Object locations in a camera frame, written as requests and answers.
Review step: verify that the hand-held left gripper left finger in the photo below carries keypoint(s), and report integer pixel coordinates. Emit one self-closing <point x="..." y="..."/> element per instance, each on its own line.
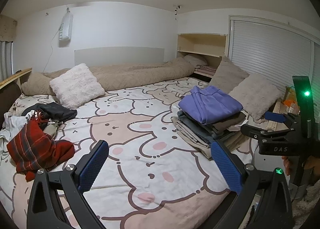
<point x="93" y="166"/>

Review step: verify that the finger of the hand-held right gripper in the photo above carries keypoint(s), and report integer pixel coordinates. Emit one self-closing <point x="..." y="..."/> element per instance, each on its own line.
<point x="255" y="134"/>
<point x="275" y="116"/>

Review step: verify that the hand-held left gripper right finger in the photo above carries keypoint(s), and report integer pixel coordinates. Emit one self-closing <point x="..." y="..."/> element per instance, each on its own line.
<point x="225" y="166"/>

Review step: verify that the purple garment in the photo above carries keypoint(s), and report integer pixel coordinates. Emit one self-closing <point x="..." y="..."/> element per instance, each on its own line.
<point x="212" y="104"/>

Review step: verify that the person's right hand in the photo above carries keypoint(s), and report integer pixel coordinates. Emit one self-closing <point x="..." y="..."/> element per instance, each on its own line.
<point x="287" y="166"/>

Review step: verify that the orange packet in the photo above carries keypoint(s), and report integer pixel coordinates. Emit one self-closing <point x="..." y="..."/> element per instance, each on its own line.
<point x="291" y="103"/>

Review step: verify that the brown folded garment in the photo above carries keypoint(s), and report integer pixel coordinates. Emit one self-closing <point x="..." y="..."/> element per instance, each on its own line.
<point x="230" y="121"/>

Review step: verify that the cream fluffy pillow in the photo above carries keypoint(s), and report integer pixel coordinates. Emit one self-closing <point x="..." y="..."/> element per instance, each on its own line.
<point x="255" y="94"/>

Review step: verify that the beige folded pants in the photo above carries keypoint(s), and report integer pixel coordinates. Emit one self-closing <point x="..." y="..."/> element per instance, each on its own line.
<point x="190" y="141"/>

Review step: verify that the bear printed bed sheet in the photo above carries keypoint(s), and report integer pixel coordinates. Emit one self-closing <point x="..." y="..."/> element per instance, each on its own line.
<point x="137" y="131"/>

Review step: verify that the khaki garment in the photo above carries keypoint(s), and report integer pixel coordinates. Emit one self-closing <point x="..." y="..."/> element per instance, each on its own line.
<point x="51" y="129"/>

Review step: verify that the folded blue jeans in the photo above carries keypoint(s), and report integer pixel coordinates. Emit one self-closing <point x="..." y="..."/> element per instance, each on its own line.
<point x="190" y="121"/>

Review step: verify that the cream fluffy rug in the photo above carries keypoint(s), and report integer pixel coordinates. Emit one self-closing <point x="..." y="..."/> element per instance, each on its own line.
<point x="310" y="199"/>

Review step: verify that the red plaid scarf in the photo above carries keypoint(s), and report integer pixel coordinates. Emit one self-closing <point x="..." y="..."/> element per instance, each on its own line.
<point x="37" y="146"/>

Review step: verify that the dark grey garment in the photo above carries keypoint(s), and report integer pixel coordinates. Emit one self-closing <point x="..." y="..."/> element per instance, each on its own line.
<point x="60" y="112"/>

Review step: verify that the taupe plush pillow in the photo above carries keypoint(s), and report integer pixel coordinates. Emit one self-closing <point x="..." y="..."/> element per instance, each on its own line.
<point x="227" y="73"/>

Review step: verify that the white louvered door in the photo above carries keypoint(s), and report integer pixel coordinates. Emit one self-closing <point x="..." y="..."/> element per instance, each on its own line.
<point x="270" y="48"/>

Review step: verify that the folded pink cloth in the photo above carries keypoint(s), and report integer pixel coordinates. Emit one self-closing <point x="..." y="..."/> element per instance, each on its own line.
<point x="205" y="70"/>

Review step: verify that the white fluffy pillow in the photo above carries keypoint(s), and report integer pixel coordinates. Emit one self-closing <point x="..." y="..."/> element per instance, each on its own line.
<point x="75" y="86"/>

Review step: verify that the white crumpled garment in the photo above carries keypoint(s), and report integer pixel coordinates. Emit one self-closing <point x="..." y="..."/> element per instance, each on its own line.
<point x="12" y="124"/>

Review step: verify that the beige pillow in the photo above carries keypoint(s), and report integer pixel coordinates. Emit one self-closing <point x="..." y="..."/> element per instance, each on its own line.
<point x="195" y="59"/>

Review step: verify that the beige quilted duvet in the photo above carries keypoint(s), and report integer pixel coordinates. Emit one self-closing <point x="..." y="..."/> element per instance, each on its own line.
<point x="137" y="73"/>

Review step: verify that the white headboard panel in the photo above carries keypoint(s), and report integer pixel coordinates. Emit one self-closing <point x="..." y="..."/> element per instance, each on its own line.
<point x="120" y="55"/>

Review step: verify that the white curtain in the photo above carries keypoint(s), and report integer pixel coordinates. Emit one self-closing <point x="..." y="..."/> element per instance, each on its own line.
<point x="5" y="58"/>

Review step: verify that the beige patterned valance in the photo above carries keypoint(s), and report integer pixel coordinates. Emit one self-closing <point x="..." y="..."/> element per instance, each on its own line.
<point x="7" y="28"/>

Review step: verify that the wooden slatted rail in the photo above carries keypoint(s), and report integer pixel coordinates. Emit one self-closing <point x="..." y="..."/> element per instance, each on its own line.
<point x="272" y="126"/>

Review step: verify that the cream wall shelf niche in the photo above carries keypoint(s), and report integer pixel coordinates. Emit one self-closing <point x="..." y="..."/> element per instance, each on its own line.
<point x="200" y="42"/>

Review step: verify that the wooden bedside frame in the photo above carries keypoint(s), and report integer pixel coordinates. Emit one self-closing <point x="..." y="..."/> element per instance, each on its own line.
<point x="15" y="77"/>

